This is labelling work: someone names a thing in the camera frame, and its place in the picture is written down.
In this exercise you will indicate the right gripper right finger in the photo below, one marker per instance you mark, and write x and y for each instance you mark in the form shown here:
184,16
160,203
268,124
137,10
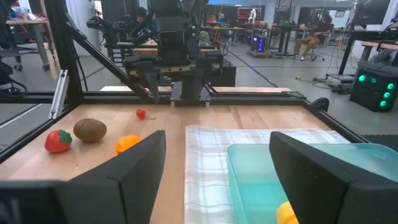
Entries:
317,186

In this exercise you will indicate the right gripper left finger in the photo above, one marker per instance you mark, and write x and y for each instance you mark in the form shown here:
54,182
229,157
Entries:
124,186

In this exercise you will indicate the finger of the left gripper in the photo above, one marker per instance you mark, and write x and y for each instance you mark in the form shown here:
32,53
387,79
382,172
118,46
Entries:
196,81
150,84

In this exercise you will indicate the small red cherry toy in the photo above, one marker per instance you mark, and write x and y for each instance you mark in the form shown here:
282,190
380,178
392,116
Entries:
140,114

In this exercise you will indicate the yellow lemon toy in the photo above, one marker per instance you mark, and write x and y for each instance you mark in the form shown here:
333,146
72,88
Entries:
284,214

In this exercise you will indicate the orange toy with green leaf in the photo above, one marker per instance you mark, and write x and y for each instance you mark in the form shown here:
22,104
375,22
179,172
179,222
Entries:
126,142

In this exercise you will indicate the brown kiwi toy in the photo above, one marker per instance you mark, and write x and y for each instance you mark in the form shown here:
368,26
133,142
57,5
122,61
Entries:
90,130

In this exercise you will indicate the smooth red strawberry toy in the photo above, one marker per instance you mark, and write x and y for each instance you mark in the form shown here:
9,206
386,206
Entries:
57,141

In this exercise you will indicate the teal translucent tupperware container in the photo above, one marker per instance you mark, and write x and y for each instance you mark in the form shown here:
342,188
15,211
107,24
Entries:
255,180

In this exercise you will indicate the person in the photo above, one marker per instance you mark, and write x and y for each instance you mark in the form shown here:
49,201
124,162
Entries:
146,21
314,34

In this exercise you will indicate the black computer with blue lights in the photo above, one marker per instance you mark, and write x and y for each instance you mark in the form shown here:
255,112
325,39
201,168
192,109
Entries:
258,43

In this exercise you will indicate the white plaid cloth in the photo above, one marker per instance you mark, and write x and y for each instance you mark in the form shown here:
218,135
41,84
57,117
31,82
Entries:
205,174

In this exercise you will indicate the black computer with green lights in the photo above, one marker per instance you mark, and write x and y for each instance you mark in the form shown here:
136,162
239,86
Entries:
373,90

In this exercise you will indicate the wooden-top work table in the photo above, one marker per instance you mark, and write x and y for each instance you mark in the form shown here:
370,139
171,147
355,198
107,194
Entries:
28,21

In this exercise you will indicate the black aluminium table frame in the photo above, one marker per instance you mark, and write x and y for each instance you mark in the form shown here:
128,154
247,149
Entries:
264,99

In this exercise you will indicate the black frame corner piece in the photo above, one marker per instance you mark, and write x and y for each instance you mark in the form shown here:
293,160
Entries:
320,104

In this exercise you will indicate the silver aluminium bracket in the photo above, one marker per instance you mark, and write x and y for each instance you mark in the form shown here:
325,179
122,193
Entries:
59,93

